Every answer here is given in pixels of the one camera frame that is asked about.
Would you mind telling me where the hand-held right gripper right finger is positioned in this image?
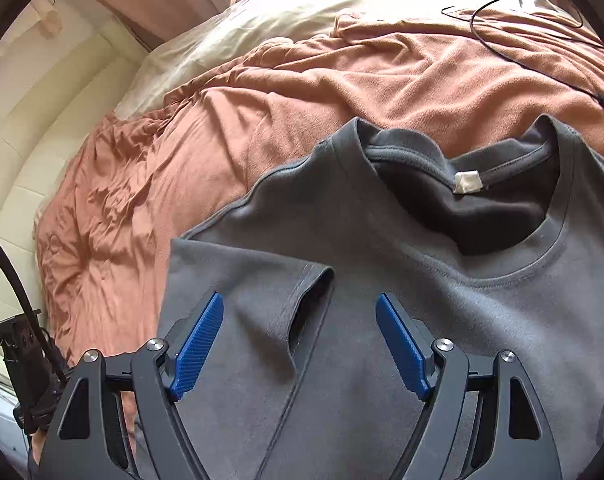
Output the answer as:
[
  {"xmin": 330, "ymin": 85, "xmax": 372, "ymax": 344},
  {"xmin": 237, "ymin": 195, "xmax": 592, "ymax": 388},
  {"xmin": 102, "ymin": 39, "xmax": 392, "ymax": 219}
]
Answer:
[{"xmin": 376, "ymin": 292, "xmax": 563, "ymax": 480}]

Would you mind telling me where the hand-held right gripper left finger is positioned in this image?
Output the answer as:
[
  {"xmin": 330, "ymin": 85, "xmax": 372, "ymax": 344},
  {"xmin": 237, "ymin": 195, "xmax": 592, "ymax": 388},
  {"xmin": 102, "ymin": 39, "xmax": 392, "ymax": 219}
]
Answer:
[{"xmin": 40, "ymin": 292, "xmax": 226, "ymax": 480}]

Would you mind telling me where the grey t-shirt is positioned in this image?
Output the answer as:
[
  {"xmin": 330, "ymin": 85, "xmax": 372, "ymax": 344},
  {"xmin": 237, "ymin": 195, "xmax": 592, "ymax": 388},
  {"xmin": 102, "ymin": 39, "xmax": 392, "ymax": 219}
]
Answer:
[{"xmin": 132, "ymin": 115, "xmax": 604, "ymax": 480}]

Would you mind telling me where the cream padded headboard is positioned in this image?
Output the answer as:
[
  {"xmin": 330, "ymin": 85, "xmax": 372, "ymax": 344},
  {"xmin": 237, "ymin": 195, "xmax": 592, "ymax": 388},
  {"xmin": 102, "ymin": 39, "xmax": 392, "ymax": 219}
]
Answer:
[{"xmin": 0, "ymin": 25, "xmax": 153, "ymax": 361}]

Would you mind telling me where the brown blanket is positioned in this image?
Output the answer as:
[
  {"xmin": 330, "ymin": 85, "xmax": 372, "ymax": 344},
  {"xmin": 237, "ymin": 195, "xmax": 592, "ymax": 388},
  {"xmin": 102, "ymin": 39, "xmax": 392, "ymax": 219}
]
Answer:
[{"xmin": 29, "ymin": 10, "xmax": 604, "ymax": 461}]

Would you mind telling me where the white bed sheet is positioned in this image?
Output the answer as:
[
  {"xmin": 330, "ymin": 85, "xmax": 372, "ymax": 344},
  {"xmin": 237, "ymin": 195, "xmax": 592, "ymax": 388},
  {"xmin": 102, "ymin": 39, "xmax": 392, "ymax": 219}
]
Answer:
[{"xmin": 114, "ymin": 0, "xmax": 558, "ymax": 121}]

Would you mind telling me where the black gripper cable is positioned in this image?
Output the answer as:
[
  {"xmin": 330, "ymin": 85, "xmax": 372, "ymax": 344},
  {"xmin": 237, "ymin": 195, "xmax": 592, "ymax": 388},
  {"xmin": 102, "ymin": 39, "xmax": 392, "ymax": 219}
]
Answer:
[{"xmin": 0, "ymin": 224, "xmax": 67, "ymax": 386}]

